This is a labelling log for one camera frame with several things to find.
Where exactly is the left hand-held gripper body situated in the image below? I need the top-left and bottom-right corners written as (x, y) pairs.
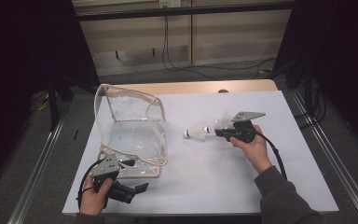
top-left (89, 152), bottom-right (137, 205)

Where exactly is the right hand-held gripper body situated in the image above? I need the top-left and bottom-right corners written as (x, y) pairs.
top-left (228, 111), bottom-right (267, 145)

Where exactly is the clear plastic bag beige trim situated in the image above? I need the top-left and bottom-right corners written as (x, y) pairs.
top-left (93, 83), bottom-right (169, 179)

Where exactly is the person's right hand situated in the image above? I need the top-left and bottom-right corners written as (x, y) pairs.
top-left (228, 124), bottom-right (273, 175)

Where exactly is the person's left hand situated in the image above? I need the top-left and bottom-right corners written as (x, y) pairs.
top-left (79, 176), bottom-right (115, 217)

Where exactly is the black metal stand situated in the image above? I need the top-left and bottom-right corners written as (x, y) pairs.
top-left (302, 59), bottom-right (315, 117)
top-left (47, 74), bottom-right (76, 131)

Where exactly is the dark curtain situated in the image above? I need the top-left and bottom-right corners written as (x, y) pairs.
top-left (0, 0), bottom-right (101, 191)
top-left (272, 0), bottom-right (358, 154)

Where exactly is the black horizontal bar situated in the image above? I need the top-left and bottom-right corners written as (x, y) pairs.
top-left (74, 2), bottom-right (296, 22)

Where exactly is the left hand-held gripper black cable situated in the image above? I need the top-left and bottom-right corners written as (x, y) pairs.
top-left (76, 158), bottom-right (106, 210)

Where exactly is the hand-held gripper black cable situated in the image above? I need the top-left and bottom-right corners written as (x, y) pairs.
top-left (76, 158), bottom-right (106, 210)
top-left (251, 128), bottom-right (289, 182)

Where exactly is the right hand-held gripper black cable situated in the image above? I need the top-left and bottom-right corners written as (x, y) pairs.
top-left (251, 128), bottom-right (289, 182)

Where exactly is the aluminium floor rail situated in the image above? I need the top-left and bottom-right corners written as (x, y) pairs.
top-left (7, 114), bottom-right (67, 224)
top-left (290, 91), bottom-right (358, 224)

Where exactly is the bundle of black floor cables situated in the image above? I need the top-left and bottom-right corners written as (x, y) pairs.
top-left (294, 83), bottom-right (328, 129)

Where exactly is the black wall cable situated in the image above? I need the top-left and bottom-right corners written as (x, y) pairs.
top-left (166, 15), bottom-right (278, 72)
top-left (161, 15), bottom-right (220, 81)

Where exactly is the white wall socket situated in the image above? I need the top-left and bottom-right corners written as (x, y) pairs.
top-left (158, 0), bottom-right (182, 8)

